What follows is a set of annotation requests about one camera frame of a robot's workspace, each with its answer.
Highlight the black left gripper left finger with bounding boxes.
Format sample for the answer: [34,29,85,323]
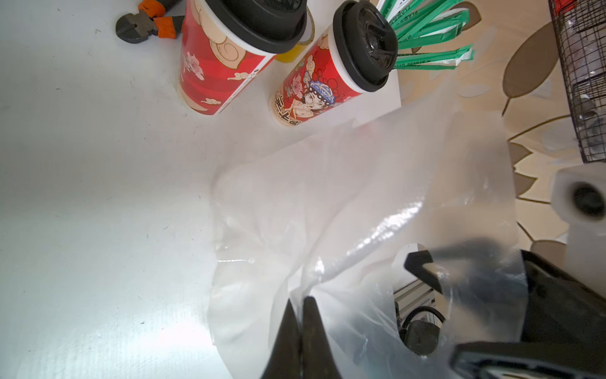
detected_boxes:
[261,301,301,379]

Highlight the black wire basket right wall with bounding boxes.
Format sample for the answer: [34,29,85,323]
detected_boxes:
[549,0,605,164]

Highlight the orange black cutting pliers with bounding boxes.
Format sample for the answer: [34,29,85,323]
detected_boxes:
[115,0,185,44]

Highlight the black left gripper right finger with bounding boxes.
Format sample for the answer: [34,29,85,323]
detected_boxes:
[301,296,342,379]

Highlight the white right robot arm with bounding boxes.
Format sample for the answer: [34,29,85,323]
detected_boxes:
[449,163,605,378]

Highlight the red milk tea cup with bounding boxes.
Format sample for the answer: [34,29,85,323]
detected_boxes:
[179,0,307,116]
[269,1,399,127]

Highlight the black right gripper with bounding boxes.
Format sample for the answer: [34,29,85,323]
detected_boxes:
[403,237,605,378]

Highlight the clear plastic carrier bag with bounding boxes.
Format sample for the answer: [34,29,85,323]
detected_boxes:
[208,84,528,378]

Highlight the yellow tape roll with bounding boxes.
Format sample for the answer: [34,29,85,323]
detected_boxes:
[276,8,316,63]

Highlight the bundle of wrapped straws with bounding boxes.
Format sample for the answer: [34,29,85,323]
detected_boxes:
[377,0,479,71]

